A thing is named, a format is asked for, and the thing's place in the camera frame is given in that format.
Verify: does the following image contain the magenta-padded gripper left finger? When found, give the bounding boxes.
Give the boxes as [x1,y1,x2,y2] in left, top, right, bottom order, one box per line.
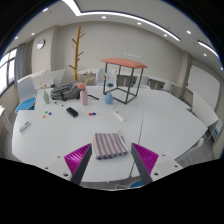
[44,143,93,186]

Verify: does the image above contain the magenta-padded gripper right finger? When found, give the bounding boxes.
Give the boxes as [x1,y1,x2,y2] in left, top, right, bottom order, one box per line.
[130,142,184,186]

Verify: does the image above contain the grey white striped towel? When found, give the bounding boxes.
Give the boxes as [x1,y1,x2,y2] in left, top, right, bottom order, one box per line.
[92,132,129,160]

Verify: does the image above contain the black rectangular box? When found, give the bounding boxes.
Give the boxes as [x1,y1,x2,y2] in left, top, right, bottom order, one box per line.
[65,106,79,118]

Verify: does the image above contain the white remote control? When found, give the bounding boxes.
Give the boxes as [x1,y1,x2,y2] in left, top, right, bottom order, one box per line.
[18,120,32,133]
[113,109,127,122]

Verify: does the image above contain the pink vase with flowers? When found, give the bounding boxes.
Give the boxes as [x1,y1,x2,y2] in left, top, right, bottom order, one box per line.
[75,75,96,106]

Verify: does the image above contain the blue vase with dried flowers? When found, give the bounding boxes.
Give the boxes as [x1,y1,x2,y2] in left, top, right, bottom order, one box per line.
[101,71,118,105]

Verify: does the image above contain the grey backpack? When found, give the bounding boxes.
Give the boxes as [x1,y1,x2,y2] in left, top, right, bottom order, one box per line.
[49,83,81,102]

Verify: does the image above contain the green vase with dried flowers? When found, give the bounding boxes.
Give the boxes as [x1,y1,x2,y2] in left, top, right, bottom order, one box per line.
[39,69,50,105]

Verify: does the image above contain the white chair with blue seat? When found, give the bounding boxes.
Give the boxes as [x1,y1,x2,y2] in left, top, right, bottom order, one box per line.
[14,76,38,113]

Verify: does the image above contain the black-framed orange-topped small table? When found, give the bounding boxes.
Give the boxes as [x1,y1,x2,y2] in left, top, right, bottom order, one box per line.
[99,57,149,105]

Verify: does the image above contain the yellow wooden coat tree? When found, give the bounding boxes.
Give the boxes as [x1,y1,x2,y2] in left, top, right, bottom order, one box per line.
[68,26,86,81]

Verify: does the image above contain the window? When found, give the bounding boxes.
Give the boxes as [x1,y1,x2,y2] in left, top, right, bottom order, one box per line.
[0,48,18,98]

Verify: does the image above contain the grey curtain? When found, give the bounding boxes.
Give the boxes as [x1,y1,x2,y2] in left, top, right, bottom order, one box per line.
[14,42,28,81]

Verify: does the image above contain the ceiling lights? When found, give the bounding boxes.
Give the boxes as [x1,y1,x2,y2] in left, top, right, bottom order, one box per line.
[13,0,214,58]

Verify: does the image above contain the white wall board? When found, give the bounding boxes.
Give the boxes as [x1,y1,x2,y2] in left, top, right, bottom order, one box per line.
[186,64,222,111]

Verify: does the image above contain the round wall clock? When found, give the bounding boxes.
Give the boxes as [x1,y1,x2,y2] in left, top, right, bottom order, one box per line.
[36,38,46,51]

